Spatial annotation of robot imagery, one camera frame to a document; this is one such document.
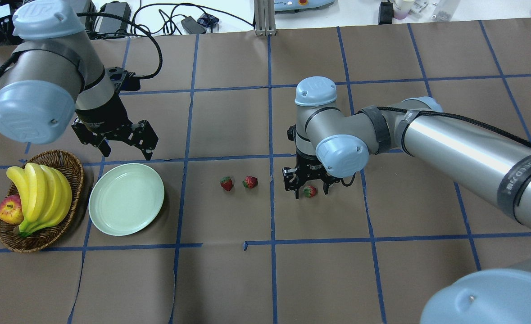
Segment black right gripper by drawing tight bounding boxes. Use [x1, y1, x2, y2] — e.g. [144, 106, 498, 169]
[282, 152, 341, 200]

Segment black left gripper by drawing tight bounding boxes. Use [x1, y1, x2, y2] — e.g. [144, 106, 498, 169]
[72, 95, 159, 161]

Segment strawberry with green cap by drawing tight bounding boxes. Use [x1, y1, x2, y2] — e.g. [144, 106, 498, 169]
[220, 176, 234, 192]

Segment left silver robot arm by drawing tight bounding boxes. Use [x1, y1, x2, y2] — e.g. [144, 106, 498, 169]
[0, 0, 163, 160]

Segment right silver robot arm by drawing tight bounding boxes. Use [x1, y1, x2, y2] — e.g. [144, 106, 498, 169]
[282, 76, 531, 324]

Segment light green plate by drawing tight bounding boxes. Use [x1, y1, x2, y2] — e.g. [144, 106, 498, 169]
[88, 163, 165, 236]

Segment small red strawberry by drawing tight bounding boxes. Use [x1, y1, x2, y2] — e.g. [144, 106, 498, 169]
[302, 185, 318, 198]

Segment brown wicker basket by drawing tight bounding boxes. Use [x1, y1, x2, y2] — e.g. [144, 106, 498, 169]
[0, 149, 84, 253]

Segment strawberry lying sideways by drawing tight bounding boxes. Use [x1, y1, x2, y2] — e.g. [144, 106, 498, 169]
[242, 175, 259, 189]

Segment yellow banana bunch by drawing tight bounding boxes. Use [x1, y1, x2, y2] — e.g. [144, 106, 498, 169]
[6, 162, 73, 238]

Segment black power adapter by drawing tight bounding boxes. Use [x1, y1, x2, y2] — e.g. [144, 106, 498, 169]
[95, 1, 131, 36]

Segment red yellow apple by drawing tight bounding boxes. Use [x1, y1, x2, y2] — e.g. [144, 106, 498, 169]
[0, 193, 24, 225]

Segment black small adapter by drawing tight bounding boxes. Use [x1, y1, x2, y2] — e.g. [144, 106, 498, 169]
[181, 16, 206, 35]

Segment teach pendant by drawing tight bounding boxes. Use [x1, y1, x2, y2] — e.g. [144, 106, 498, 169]
[273, 0, 335, 13]

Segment black box on bench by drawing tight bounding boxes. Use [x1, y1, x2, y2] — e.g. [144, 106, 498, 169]
[378, 0, 394, 25]

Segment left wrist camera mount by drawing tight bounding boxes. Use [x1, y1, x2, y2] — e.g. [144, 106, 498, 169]
[105, 67, 141, 94]

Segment black cables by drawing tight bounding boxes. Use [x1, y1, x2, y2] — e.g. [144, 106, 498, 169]
[78, 0, 254, 39]

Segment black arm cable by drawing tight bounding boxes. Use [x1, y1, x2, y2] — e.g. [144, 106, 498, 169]
[376, 106, 531, 153]

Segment aluminium frame post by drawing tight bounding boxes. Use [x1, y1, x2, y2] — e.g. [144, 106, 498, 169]
[254, 0, 277, 36]

